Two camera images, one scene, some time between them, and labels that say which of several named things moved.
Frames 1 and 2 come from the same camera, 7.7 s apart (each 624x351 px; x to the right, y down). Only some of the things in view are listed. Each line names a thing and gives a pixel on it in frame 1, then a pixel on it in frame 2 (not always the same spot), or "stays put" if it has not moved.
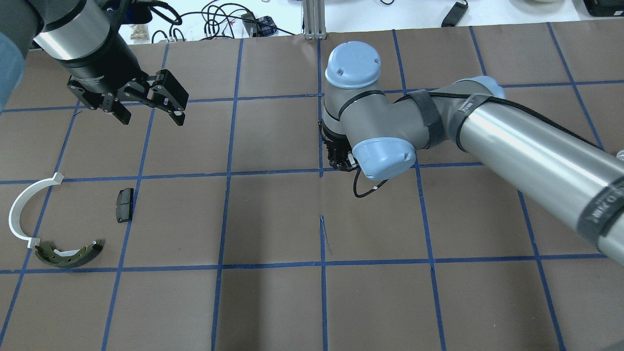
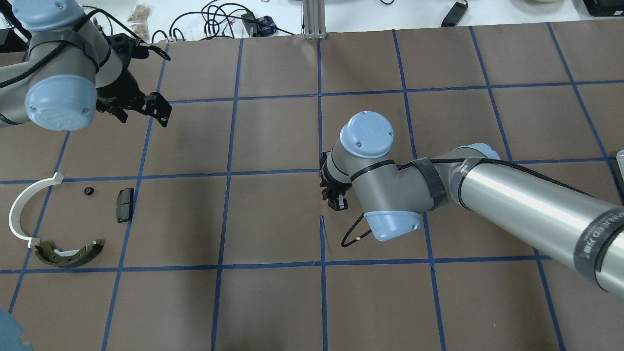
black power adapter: (455, 14) stays put
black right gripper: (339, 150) → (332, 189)
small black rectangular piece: (124, 204) stays put
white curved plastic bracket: (16, 203) stays put
